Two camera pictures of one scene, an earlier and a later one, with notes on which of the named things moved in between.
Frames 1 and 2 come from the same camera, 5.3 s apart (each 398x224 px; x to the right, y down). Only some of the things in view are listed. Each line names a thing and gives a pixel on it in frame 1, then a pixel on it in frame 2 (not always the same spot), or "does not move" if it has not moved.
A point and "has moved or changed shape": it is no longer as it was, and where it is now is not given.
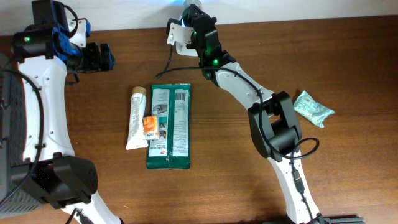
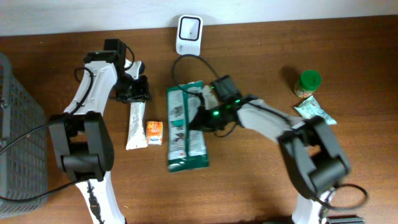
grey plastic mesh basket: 16,200 does not move
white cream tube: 135,139 does not move
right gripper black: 195,14 -> 199,122
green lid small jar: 187,3 -> 310,81
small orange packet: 150,127 has moved or changed shape
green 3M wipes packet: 171,102 has moved or changed shape
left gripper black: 104,56 -> 134,94
